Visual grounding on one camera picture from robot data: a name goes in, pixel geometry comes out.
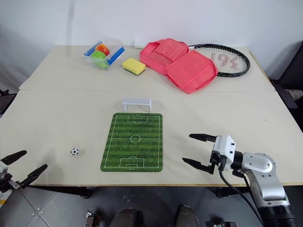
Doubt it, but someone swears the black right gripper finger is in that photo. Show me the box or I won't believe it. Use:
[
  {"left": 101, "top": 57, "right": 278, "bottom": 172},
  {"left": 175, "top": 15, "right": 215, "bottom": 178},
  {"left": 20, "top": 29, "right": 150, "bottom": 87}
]
[
  {"left": 182, "top": 157, "right": 216, "bottom": 175},
  {"left": 188, "top": 133, "right": 217, "bottom": 143}
]

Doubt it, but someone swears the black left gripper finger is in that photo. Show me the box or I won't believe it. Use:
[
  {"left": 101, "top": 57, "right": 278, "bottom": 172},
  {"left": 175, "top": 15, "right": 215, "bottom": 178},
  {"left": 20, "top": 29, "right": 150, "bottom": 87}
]
[
  {"left": 0, "top": 150, "right": 27, "bottom": 166},
  {"left": 14, "top": 164, "right": 48, "bottom": 190}
]

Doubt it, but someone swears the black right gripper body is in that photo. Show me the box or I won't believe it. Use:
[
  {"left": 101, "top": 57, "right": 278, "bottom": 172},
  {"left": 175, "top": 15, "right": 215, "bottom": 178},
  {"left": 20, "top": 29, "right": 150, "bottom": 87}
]
[{"left": 209, "top": 142, "right": 226, "bottom": 171}]

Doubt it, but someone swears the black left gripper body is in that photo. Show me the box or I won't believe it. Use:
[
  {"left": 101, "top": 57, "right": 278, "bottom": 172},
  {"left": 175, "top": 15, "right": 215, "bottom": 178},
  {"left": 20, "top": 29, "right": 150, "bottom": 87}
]
[{"left": 0, "top": 173, "right": 21, "bottom": 193}]

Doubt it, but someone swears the green soccer field mat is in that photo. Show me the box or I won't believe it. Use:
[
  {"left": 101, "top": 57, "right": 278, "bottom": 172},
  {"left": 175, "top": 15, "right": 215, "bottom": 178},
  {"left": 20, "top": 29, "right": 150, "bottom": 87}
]
[{"left": 99, "top": 113, "right": 164, "bottom": 172}]

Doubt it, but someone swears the dark rounded shape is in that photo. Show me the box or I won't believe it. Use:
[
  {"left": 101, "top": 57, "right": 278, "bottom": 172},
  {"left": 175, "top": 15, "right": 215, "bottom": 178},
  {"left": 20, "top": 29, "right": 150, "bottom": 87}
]
[
  {"left": 114, "top": 207, "right": 145, "bottom": 227},
  {"left": 174, "top": 204, "right": 200, "bottom": 227}
]

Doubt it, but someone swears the dark floor fixture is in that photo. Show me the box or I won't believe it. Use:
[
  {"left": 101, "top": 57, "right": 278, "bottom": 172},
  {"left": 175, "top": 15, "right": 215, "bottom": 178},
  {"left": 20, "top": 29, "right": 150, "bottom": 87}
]
[{"left": 205, "top": 219, "right": 235, "bottom": 227}]

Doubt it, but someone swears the small metal floor fixture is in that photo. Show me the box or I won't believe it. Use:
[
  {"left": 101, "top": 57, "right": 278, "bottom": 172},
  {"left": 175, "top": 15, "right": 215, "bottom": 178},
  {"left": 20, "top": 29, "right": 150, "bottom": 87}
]
[{"left": 84, "top": 209, "right": 97, "bottom": 227}]

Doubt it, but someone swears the white miniature goal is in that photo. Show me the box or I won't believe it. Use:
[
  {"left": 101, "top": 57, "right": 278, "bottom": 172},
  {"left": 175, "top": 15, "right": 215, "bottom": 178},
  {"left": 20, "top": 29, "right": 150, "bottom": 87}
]
[{"left": 121, "top": 98, "right": 152, "bottom": 114}]

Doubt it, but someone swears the pink fabric bag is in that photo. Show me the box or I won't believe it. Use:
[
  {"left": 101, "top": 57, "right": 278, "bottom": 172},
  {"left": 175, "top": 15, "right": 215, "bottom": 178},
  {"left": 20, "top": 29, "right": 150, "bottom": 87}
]
[{"left": 139, "top": 38, "right": 219, "bottom": 95}]

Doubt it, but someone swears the black tennis racket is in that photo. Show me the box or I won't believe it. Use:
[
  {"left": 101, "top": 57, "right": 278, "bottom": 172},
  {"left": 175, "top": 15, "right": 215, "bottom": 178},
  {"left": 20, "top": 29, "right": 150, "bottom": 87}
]
[{"left": 188, "top": 44, "right": 251, "bottom": 78}]

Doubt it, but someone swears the yellow sponge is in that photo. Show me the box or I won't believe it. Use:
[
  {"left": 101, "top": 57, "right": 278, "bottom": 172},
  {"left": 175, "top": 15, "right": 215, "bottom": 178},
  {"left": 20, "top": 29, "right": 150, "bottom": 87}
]
[{"left": 121, "top": 57, "right": 146, "bottom": 77}]

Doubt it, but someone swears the dark chair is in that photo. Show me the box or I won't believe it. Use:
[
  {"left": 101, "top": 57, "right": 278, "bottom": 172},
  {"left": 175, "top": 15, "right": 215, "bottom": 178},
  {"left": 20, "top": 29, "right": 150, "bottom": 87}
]
[{"left": 271, "top": 40, "right": 303, "bottom": 134}]

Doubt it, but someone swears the clear box with blue clips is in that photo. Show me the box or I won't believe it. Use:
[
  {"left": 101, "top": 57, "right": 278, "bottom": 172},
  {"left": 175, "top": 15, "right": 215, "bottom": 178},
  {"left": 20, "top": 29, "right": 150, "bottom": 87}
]
[{"left": 83, "top": 42, "right": 125, "bottom": 72}]

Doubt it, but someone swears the green ball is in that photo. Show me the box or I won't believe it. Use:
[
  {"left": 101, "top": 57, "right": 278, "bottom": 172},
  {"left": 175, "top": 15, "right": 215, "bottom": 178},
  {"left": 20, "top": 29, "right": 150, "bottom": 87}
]
[{"left": 90, "top": 51, "right": 107, "bottom": 69}]

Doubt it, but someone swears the orange ball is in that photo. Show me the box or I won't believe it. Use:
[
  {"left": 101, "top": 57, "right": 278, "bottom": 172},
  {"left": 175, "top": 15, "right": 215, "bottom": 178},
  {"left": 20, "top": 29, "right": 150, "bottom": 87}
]
[{"left": 95, "top": 44, "right": 110, "bottom": 56}]

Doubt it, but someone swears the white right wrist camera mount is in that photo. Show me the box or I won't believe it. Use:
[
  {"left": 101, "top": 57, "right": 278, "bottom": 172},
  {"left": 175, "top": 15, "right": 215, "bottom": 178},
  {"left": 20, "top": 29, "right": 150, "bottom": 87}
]
[{"left": 212, "top": 135, "right": 237, "bottom": 171}]

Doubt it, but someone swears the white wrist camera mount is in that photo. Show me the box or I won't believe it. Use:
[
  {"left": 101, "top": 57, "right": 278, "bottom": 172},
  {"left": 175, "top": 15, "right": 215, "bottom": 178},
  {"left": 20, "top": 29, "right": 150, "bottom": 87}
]
[
  {"left": 212, "top": 135, "right": 237, "bottom": 171},
  {"left": 0, "top": 161, "right": 9, "bottom": 177}
]

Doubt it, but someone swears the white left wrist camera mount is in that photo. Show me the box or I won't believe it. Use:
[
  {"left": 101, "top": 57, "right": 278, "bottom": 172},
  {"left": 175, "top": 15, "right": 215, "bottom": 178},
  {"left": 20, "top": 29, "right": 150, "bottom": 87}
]
[{"left": 0, "top": 161, "right": 9, "bottom": 177}]

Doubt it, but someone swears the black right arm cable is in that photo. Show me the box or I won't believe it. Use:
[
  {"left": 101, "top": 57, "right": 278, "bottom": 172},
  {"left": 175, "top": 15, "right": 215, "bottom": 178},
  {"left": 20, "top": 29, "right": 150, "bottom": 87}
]
[{"left": 218, "top": 163, "right": 265, "bottom": 227}]

